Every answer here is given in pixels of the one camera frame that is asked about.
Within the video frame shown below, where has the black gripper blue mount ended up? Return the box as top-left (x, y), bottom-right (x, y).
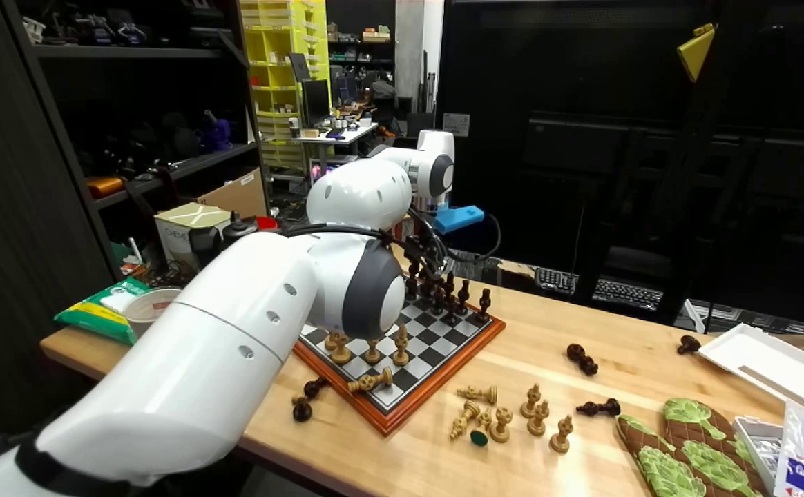
top-left (410, 205), bottom-right (486, 265)

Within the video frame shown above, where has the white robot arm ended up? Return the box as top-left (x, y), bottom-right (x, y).
top-left (0, 129), bottom-right (455, 497)

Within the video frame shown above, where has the wooden chess board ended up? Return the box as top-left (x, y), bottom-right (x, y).
top-left (292, 298), bottom-right (505, 434)

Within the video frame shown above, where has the light chess piece lying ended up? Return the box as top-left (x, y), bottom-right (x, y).
top-left (455, 386), bottom-right (497, 407)

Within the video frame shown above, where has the dark chess piece lying left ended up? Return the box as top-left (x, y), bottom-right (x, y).
top-left (303, 378), bottom-right (328, 400)

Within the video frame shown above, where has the dark chess piece lying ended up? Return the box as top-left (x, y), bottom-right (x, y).
top-left (574, 399), bottom-right (621, 418)
top-left (303, 378), bottom-right (328, 400)

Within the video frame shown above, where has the light chess piece standing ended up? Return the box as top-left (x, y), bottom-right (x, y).
top-left (519, 383), bottom-right (542, 418)

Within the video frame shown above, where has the dark chess piece centre table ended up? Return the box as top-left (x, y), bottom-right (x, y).
top-left (566, 343), bottom-right (600, 375)

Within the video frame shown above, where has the dark chess piece near board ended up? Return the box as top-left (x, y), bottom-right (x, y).
top-left (292, 399), bottom-right (313, 422)

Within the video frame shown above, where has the light chess piece rightmost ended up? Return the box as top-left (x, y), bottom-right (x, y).
top-left (549, 415), bottom-right (574, 454)

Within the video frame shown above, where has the dark chess piece lying right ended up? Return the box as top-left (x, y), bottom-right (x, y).
top-left (574, 399), bottom-right (621, 418)

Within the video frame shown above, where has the dark chess piece far right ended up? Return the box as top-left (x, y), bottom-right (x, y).
top-left (676, 335), bottom-right (703, 353)

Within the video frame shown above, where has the white Chemex box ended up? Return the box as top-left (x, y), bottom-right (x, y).
top-left (155, 203), bottom-right (233, 272)

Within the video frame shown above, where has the yellow storage shelf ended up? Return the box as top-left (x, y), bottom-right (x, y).
top-left (238, 0), bottom-right (328, 174)

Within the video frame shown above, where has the white paper cup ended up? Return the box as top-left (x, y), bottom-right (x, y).
top-left (125, 288), bottom-right (180, 336)

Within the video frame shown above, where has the green wipes packet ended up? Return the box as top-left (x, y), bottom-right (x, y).
top-left (56, 277), bottom-right (149, 346)

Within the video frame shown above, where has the yellow triangular sign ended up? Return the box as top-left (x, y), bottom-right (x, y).
top-left (676, 22), bottom-right (716, 84)

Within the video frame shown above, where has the green brown oven mitt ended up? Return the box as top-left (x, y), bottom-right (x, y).
top-left (615, 399), bottom-right (767, 497)

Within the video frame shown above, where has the white tray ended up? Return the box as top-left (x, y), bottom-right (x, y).
top-left (700, 323), bottom-right (804, 407)

